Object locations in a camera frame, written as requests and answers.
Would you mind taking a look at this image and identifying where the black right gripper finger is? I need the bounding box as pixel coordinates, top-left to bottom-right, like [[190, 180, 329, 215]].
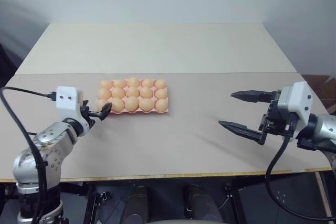
[[218, 120, 268, 146], [230, 90, 282, 103]]

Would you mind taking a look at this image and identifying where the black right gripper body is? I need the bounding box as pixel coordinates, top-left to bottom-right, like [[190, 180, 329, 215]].
[[258, 100, 299, 137]]

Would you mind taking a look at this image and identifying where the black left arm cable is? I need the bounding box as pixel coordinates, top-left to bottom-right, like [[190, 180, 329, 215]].
[[0, 87, 58, 224]]

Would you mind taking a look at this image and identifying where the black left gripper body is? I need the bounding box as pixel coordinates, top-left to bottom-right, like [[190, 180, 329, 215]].
[[80, 104, 96, 128]]

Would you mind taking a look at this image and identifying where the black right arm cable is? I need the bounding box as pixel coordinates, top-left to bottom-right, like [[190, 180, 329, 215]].
[[265, 125, 336, 222]]

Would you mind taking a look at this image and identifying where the dark rounded shape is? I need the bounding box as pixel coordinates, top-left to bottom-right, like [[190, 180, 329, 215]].
[[125, 186, 151, 224], [183, 184, 221, 224]]

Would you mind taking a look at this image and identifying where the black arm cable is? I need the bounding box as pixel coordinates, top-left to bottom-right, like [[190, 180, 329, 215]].
[[265, 125, 336, 222], [0, 87, 58, 224]]

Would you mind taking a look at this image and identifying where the pink plastic egg tray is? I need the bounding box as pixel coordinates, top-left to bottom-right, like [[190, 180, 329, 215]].
[[97, 78, 170, 116]]

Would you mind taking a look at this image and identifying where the wooden table leg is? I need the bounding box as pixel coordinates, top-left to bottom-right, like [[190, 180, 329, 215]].
[[314, 171, 330, 224]]

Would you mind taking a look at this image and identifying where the black metal frame strut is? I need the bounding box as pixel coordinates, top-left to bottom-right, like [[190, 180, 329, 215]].
[[223, 183, 241, 224], [83, 191, 111, 224]]

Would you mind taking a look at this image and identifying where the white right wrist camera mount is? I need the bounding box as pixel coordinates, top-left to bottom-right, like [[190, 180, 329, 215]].
[[277, 81, 314, 140]]

